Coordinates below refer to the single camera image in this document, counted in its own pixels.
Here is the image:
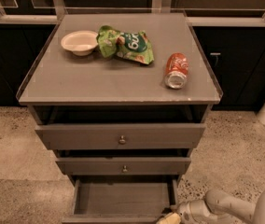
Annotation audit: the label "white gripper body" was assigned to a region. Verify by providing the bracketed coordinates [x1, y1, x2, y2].
[176, 200, 210, 224]

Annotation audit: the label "grey middle drawer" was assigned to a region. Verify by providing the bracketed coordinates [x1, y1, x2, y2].
[56, 157, 191, 175]

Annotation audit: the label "grey drawer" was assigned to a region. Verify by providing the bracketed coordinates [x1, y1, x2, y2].
[56, 157, 191, 175]
[62, 175, 178, 224]
[35, 123, 205, 150]

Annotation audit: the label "grey top drawer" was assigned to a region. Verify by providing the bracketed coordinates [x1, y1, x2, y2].
[35, 123, 205, 150]

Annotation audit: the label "grey drawer cabinet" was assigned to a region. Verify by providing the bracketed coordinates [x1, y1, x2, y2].
[16, 12, 224, 185]

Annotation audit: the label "green chip bag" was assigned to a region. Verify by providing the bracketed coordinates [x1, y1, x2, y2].
[96, 25, 154, 65]

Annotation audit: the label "dark background cabinets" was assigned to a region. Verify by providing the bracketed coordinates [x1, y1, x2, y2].
[0, 24, 265, 111]

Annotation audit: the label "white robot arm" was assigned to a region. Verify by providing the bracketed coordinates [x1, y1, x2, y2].
[156, 189, 265, 224]

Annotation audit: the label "grey bottom drawer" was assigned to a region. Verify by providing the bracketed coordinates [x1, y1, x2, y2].
[62, 175, 178, 224]

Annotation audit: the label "orange soda can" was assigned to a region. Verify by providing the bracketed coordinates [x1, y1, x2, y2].
[164, 53, 188, 89]

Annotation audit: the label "white paper bowl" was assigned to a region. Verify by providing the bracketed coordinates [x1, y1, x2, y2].
[61, 31, 98, 56]

